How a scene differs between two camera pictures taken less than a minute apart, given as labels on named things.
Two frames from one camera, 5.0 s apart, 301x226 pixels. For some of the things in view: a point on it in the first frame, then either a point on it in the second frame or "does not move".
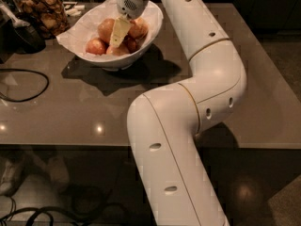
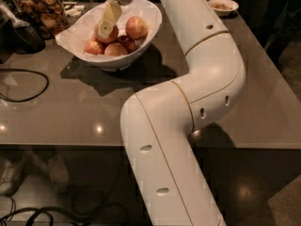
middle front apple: [121, 50] does not move
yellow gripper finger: [121, 28] to [112, 15]
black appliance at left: [17, 33] does not move
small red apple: [131, 43] does not move
